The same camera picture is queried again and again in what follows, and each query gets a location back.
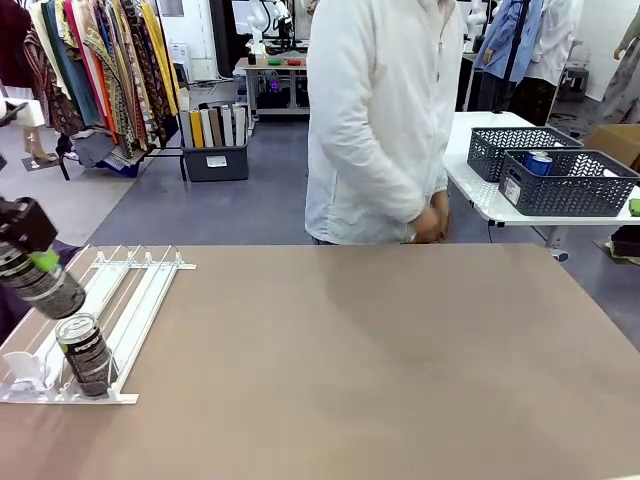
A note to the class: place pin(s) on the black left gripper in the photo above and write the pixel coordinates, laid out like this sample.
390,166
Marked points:
25,225

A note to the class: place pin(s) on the black Pepsi can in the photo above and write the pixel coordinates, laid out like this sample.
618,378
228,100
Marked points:
90,360
50,295

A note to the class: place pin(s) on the dark grey plastic lattice basket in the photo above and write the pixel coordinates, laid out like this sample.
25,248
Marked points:
565,192
482,155

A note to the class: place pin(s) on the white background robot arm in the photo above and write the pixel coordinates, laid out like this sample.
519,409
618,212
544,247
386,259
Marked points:
257,25
477,17

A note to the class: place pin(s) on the person right forearm white sleeve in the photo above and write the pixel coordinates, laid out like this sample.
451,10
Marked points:
385,195

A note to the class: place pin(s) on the white can dispenser rack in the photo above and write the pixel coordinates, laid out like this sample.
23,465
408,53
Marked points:
145,295

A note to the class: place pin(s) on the person right hand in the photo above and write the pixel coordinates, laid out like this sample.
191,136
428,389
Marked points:
427,225

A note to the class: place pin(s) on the person left hand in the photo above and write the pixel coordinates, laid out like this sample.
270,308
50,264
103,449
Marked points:
444,210

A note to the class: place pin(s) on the black clothes rack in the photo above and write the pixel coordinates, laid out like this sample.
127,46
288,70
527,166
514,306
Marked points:
65,167

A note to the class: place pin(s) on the grey fabric pile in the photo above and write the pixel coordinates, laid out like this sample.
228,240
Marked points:
95,150

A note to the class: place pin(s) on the orange hanging garment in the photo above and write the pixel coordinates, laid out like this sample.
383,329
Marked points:
106,105

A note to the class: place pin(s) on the teal hanging garment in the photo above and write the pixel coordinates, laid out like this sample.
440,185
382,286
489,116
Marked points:
75,85

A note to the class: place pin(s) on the grey plastic storage bin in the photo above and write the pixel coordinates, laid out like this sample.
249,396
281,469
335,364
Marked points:
215,162

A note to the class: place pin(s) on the yellow material roll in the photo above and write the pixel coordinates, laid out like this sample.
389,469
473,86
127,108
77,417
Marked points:
197,130

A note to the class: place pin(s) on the white material roll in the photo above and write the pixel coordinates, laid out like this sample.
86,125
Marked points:
239,125
207,127

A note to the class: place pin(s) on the beige hanging garment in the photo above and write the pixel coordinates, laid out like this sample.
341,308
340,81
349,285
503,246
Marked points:
47,45

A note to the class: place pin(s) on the brown material roll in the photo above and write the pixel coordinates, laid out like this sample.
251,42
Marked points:
216,127

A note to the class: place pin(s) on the mannequin in maroon dress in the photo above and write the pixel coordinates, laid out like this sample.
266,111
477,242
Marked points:
15,45

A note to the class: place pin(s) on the light grey material roll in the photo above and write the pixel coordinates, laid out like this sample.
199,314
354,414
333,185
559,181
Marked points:
227,125

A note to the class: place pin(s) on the yellow hanging garment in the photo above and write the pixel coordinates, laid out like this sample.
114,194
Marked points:
160,55

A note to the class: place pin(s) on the black cup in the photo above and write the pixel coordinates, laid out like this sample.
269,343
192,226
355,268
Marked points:
252,58

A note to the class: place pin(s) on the background work table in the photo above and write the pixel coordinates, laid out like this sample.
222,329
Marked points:
270,72

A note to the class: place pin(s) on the green bowl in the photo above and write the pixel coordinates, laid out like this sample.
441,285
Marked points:
274,62

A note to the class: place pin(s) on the red bowl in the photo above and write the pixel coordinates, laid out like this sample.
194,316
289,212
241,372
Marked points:
294,63

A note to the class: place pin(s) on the person torso in white jacket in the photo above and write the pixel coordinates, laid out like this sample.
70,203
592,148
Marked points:
370,100

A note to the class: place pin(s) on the white side table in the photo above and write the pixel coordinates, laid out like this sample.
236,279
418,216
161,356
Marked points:
475,190

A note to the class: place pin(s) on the black garment stand pole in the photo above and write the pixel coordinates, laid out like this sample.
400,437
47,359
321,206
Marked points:
512,60

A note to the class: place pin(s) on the grey step stool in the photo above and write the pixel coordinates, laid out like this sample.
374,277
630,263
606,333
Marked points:
575,80

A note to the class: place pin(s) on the brown cardboard box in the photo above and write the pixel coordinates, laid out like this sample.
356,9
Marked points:
612,142

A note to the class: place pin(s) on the small green object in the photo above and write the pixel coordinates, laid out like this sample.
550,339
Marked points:
635,207

